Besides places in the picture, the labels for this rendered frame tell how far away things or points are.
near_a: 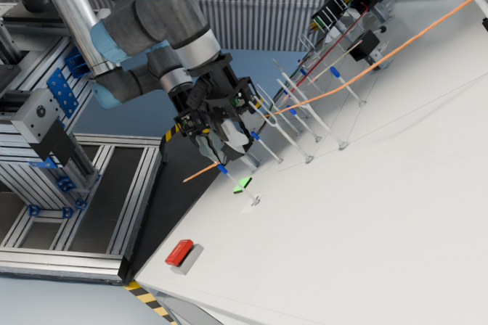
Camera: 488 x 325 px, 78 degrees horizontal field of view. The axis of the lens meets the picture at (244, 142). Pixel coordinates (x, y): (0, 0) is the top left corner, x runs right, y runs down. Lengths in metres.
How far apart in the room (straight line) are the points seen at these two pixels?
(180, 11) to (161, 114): 2.02
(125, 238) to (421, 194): 1.52
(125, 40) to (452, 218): 0.50
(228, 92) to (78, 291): 1.56
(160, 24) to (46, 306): 1.67
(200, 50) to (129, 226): 1.31
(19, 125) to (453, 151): 0.94
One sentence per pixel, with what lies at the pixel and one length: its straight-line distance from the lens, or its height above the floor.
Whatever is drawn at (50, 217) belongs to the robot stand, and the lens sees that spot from 1.92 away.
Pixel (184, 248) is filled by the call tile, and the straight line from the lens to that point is 0.58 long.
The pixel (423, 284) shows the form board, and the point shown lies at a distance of 0.25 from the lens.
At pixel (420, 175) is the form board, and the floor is 1.44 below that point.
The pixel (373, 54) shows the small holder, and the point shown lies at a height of 1.35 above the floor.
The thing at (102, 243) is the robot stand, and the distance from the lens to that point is 1.73.
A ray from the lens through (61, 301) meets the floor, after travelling 1.94.
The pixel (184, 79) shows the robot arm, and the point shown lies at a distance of 0.77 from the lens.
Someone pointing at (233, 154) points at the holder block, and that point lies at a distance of 0.68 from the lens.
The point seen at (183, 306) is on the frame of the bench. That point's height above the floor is 0.80.
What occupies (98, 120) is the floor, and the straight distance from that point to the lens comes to 2.62.
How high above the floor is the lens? 1.67
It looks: 49 degrees down
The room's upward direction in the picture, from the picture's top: straight up
